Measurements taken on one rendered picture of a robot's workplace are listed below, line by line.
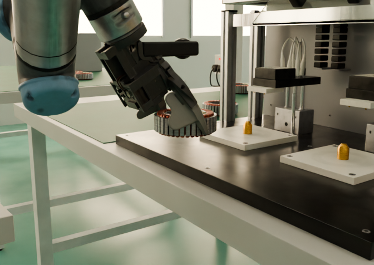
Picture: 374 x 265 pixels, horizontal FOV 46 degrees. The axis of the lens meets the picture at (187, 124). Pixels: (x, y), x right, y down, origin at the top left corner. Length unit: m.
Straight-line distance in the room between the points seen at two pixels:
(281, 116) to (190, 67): 5.31
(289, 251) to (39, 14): 0.39
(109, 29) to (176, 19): 5.51
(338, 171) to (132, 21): 0.39
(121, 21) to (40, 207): 1.19
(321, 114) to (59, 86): 0.73
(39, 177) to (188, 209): 1.07
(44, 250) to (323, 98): 1.20
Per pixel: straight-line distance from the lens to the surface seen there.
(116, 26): 0.67
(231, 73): 1.14
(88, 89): 2.19
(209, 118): 0.74
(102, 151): 0.98
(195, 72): 6.38
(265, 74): 0.97
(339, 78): 1.10
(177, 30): 6.18
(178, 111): 0.71
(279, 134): 0.96
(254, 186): 0.66
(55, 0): 0.49
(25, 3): 0.50
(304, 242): 0.56
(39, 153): 1.69
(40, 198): 1.74
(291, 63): 1.05
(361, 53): 1.06
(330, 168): 0.73
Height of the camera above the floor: 0.99
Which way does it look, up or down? 11 degrees down
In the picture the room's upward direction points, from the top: straight up
